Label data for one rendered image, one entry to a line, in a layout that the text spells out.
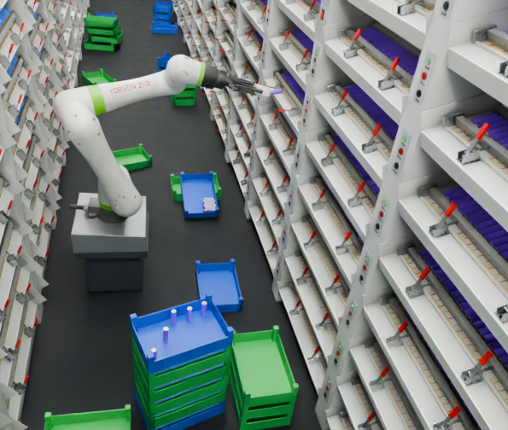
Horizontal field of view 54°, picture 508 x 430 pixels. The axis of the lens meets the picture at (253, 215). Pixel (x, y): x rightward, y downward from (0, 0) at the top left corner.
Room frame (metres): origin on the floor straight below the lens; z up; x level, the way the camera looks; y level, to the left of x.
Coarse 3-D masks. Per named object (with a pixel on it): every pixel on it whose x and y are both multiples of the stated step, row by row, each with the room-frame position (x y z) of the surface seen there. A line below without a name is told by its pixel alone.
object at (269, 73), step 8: (280, 64) 2.48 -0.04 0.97; (264, 72) 2.46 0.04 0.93; (272, 72) 2.47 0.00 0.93; (280, 72) 2.46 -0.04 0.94; (272, 80) 2.42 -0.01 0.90; (272, 88) 2.33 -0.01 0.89; (272, 96) 2.31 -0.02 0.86; (280, 96) 2.23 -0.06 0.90; (280, 104) 2.16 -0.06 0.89; (288, 104) 2.14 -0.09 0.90; (288, 112) 2.07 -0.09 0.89; (288, 120) 2.05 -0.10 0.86; (296, 120) 1.98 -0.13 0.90; (296, 128) 1.92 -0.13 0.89; (296, 136) 1.93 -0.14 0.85
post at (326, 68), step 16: (336, 0) 1.80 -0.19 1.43; (336, 16) 1.80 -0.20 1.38; (352, 16) 1.82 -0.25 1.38; (320, 48) 1.81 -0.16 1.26; (320, 64) 1.79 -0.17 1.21; (320, 80) 1.80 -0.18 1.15; (304, 128) 1.83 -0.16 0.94; (304, 144) 1.80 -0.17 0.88; (304, 160) 1.80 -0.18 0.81; (288, 208) 1.85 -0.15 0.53; (304, 208) 1.81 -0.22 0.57; (288, 224) 1.82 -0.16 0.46; (288, 240) 1.79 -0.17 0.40; (288, 272) 1.80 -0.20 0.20; (272, 288) 1.87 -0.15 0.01
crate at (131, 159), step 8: (112, 152) 2.98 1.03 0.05; (120, 152) 3.02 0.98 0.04; (128, 152) 3.05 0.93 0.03; (136, 152) 3.08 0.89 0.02; (144, 152) 3.05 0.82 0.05; (120, 160) 2.96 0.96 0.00; (128, 160) 2.98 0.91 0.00; (136, 160) 2.99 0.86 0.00; (144, 160) 2.92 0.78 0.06; (128, 168) 2.85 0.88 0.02; (136, 168) 2.88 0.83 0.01
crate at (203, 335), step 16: (192, 304) 1.28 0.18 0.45; (208, 304) 1.29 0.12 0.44; (144, 320) 1.18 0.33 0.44; (160, 320) 1.21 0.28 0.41; (176, 320) 1.23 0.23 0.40; (192, 320) 1.24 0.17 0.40; (208, 320) 1.25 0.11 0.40; (224, 320) 1.21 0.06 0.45; (144, 336) 1.14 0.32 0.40; (160, 336) 1.15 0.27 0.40; (176, 336) 1.15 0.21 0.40; (192, 336) 1.16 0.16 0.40; (208, 336) 1.17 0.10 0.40; (224, 336) 1.18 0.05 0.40; (144, 352) 1.03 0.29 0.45; (160, 352) 1.08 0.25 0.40; (176, 352) 1.09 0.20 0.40; (192, 352) 1.07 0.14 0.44; (208, 352) 1.10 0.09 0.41; (160, 368) 1.01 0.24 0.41
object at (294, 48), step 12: (288, 24) 2.49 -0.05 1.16; (276, 36) 2.47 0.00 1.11; (288, 36) 2.30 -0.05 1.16; (300, 36) 2.37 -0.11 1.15; (276, 48) 2.33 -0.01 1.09; (288, 48) 2.29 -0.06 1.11; (300, 48) 2.21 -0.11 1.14; (312, 48) 2.21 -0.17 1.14; (288, 60) 2.16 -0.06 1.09; (300, 60) 2.13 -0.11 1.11; (300, 72) 2.02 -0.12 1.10; (300, 84) 1.99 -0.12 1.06
